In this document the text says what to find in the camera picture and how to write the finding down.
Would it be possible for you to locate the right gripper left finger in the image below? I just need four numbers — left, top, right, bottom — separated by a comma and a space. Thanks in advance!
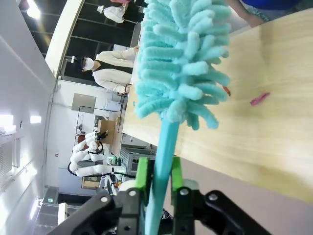
46, 156, 154, 235

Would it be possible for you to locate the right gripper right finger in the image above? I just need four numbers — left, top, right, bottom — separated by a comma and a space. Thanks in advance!
170, 156, 271, 235

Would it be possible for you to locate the teal microfiber duster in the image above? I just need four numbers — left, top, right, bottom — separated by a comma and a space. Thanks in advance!
133, 0, 232, 235

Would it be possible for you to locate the person's right forearm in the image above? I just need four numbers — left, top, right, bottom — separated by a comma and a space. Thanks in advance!
225, 0, 271, 28

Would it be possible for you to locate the brown cardboard box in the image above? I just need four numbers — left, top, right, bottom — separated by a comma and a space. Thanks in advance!
94, 117, 124, 146

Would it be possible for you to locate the pink paper scrap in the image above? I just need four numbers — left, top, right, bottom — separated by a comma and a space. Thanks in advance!
249, 92, 270, 106

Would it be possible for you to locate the masked person in white cardigan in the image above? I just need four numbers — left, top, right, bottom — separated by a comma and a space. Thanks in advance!
81, 45, 140, 95

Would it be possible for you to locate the person in white jacket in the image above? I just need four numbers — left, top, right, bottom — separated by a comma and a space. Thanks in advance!
97, 3, 129, 24

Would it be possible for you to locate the person in blue sweater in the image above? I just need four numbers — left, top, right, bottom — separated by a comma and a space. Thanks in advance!
239, 0, 303, 11

